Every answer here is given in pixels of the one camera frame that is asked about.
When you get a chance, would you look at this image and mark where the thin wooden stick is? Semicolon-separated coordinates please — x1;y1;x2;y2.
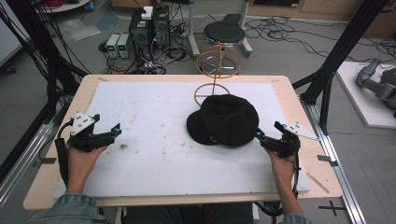
305;172;331;195

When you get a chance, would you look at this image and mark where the tangle of floor cables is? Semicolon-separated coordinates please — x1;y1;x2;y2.
244;16;396;64

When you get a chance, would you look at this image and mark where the aluminium rail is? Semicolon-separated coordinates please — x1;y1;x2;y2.
300;96;368;224
0;121;56;209

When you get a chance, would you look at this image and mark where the grey power supply unit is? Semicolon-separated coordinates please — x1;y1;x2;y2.
105;33;121;59
117;33;131;59

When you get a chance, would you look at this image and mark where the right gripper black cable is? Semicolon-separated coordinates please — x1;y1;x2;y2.
253;146;303;218

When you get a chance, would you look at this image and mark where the person's right hand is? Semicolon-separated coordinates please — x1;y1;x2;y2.
265;148;297;187

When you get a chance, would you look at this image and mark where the black hat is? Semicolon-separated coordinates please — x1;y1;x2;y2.
186;93;261;148

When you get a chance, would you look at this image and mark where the person's left hand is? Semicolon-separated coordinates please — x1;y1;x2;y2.
66;144;108;189

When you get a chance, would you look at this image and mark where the white foam mat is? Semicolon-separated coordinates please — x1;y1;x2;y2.
53;81;312;199

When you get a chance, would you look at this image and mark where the black round stool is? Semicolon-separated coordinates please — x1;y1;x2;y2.
202;21;248;75

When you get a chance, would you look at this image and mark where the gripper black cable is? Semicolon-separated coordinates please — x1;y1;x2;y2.
54;121;75;188
253;146;303;218

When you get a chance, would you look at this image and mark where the small white box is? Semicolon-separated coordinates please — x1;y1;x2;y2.
140;6;154;21

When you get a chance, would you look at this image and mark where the round white table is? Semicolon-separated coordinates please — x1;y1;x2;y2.
35;0;92;14

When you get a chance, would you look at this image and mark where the white floor board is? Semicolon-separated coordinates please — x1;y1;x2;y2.
335;61;396;130

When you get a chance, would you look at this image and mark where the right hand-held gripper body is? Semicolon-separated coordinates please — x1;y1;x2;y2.
262;122;319;159

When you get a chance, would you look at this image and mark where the grey metal bracket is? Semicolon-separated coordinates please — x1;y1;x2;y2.
317;154;339;168
32;157;58;168

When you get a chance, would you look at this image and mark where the wooden hat stand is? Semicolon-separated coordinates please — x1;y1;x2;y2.
193;41;243;107

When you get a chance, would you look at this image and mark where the clear plastic sheet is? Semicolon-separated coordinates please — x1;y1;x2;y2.
58;18;102;42

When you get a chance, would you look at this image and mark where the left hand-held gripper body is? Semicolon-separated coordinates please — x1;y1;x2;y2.
66;111;109;153

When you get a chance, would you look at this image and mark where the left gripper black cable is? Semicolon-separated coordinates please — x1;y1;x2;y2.
54;121;75;188

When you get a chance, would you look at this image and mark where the black computer tower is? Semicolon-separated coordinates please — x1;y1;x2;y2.
151;5;172;49
128;8;154;62

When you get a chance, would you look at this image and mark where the black frame post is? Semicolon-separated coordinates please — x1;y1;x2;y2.
291;0;392;135
0;0;90;185

